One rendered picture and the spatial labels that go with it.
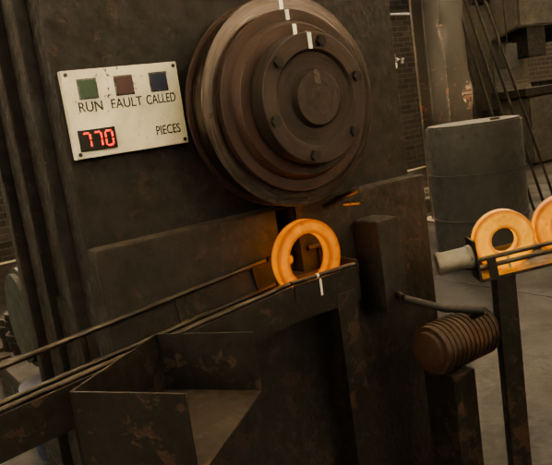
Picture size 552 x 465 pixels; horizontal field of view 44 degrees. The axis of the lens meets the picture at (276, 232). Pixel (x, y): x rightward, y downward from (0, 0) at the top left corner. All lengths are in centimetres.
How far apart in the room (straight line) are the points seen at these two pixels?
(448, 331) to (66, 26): 111
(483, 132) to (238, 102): 287
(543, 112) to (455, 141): 528
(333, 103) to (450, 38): 434
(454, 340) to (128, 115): 92
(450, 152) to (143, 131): 292
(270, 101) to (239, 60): 11
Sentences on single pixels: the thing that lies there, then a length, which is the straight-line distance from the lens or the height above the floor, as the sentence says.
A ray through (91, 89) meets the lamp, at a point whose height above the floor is 120.
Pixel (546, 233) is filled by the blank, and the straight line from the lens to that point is 182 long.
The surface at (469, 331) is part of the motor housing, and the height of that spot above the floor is 50.
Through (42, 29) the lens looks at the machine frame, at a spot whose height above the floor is 133.
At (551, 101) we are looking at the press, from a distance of 955.
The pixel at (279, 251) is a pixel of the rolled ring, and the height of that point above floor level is 79.
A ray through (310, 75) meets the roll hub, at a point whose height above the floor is 116.
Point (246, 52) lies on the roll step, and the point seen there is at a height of 123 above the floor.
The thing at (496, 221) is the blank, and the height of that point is 76.
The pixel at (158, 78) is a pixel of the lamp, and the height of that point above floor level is 121.
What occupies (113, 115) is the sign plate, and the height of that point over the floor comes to 114.
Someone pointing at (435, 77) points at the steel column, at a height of 121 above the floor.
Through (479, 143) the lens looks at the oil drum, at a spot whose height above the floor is 76.
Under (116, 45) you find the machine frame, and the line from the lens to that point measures 154.
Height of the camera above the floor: 109
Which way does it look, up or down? 10 degrees down
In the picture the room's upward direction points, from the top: 8 degrees counter-clockwise
